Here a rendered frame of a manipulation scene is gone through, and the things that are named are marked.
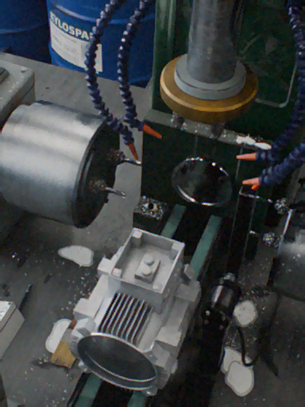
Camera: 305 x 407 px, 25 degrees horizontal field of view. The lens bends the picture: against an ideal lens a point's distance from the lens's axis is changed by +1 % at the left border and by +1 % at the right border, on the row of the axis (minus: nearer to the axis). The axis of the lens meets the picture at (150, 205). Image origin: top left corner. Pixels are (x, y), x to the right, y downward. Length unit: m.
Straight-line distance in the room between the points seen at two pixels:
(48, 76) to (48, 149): 0.80
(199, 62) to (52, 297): 0.67
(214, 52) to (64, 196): 0.44
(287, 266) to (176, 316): 0.24
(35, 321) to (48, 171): 0.35
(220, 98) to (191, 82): 0.06
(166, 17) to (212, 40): 0.30
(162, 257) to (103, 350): 0.21
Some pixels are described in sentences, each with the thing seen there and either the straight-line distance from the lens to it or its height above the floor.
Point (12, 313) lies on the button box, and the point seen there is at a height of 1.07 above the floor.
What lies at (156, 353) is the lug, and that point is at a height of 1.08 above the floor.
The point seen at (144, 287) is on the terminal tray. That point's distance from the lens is 1.19.
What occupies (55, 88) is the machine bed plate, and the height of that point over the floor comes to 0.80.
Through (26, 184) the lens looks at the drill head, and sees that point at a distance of 1.46.
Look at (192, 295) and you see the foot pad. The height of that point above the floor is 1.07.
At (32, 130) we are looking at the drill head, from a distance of 1.46.
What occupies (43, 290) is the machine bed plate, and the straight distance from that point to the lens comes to 1.62.
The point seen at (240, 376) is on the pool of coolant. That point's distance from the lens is 1.51.
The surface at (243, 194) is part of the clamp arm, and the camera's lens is 1.21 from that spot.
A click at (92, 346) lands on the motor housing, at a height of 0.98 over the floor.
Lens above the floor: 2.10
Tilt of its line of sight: 47 degrees down
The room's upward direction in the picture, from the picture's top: 3 degrees clockwise
